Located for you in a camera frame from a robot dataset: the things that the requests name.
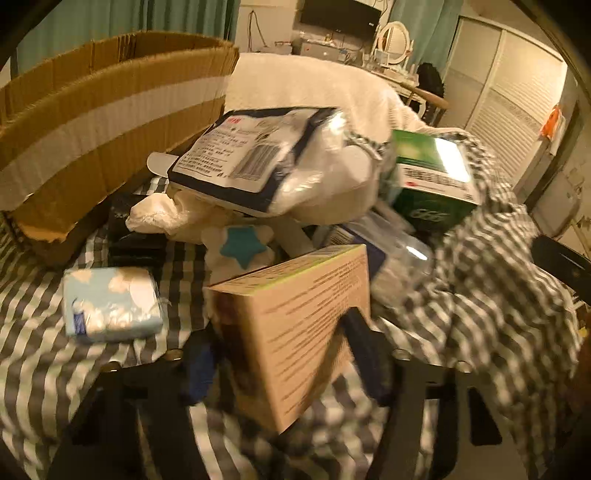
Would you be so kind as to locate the tan printed carton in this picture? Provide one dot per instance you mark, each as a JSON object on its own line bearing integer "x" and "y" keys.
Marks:
{"x": 295, "y": 323}

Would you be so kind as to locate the black television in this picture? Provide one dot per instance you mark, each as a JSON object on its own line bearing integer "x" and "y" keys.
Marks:
{"x": 339, "y": 16}

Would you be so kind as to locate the grey cabinet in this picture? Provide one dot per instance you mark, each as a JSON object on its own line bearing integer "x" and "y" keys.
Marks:
{"x": 318, "y": 48}

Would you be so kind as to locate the clear plastic container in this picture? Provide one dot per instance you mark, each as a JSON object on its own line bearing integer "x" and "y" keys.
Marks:
{"x": 401, "y": 267}

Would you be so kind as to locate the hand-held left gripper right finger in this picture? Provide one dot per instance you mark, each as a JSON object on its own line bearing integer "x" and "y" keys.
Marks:
{"x": 364, "y": 350}

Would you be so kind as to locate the checked blanket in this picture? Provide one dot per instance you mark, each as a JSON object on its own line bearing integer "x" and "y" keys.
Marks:
{"x": 485, "y": 286}

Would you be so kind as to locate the white crumpled plastic bag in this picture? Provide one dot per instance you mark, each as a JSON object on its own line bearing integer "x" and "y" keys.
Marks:
{"x": 161, "y": 217}

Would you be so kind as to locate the white louvred wardrobe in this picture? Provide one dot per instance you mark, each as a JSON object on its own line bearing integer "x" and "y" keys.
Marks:
{"x": 512, "y": 92}

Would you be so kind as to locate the green medicine box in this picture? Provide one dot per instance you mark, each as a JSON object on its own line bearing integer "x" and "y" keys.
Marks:
{"x": 429, "y": 184}

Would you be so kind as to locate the white oval mirror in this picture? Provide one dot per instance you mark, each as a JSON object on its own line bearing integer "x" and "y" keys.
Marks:
{"x": 393, "y": 41}

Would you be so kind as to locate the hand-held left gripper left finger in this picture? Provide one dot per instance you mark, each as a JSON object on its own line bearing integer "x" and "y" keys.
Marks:
{"x": 199, "y": 369}

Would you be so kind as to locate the wooden chair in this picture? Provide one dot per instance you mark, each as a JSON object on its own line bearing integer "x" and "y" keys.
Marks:
{"x": 434, "y": 99}

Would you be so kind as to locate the teal curtain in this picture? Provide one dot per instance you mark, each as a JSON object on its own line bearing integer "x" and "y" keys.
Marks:
{"x": 434, "y": 32}
{"x": 115, "y": 18}

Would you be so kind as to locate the white printed plastic package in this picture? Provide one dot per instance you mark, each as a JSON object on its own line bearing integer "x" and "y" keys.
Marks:
{"x": 258, "y": 152}

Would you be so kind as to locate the black plastic bag roll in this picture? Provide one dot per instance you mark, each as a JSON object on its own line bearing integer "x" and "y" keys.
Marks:
{"x": 134, "y": 230}

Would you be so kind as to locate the light blue tissue pack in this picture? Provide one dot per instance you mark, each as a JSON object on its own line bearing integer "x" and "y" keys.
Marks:
{"x": 111, "y": 304}

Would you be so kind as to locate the white plush with blue star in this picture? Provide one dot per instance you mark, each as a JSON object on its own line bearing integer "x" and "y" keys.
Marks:
{"x": 240, "y": 249}

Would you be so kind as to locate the white paper card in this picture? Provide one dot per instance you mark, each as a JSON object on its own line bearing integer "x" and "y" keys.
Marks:
{"x": 161, "y": 162}

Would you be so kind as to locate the white quilted bedspread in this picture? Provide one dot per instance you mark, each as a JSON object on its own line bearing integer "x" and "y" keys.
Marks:
{"x": 314, "y": 83}

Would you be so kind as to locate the orange hanging tag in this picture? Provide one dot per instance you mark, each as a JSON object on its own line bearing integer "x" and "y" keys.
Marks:
{"x": 551, "y": 122}

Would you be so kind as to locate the taped cardboard box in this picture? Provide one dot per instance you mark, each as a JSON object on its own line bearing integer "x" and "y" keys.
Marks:
{"x": 92, "y": 138}

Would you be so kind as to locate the white dressing table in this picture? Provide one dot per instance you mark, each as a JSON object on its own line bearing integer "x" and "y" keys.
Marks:
{"x": 392, "y": 74}

